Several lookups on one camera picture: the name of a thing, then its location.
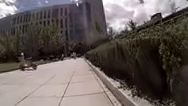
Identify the large brown building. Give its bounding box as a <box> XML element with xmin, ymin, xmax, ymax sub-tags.
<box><xmin>0</xmin><ymin>0</ymin><xmax>111</xmax><ymax>65</ymax></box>

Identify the tree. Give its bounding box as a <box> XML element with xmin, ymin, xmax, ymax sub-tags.
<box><xmin>125</xmin><ymin>17</ymin><xmax>139</xmax><ymax>33</ymax></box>

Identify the concrete kerb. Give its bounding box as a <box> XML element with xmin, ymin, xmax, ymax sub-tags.
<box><xmin>83</xmin><ymin>52</ymin><xmax>151</xmax><ymax>106</ymax></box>

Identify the row of trees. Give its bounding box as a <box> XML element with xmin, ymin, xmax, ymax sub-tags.
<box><xmin>0</xmin><ymin>18</ymin><xmax>83</xmax><ymax>65</ymax></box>

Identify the pale concrete slab pavement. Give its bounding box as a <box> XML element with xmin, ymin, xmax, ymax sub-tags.
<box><xmin>0</xmin><ymin>53</ymin><xmax>127</xmax><ymax>106</ymax></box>

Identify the mulch strip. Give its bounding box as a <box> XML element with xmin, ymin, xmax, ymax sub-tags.
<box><xmin>92</xmin><ymin>55</ymin><xmax>176</xmax><ymax>106</ymax></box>

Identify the small vehicle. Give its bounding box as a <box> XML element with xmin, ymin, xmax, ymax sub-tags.
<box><xmin>17</xmin><ymin>50</ymin><xmax>38</xmax><ymax>73</ymax></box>

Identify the ivy-covered wall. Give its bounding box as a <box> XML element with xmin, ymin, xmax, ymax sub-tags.
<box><xmin>81</xmin><ymin>3</ymin><xmax>188</xmax><ymax>106</ymax></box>

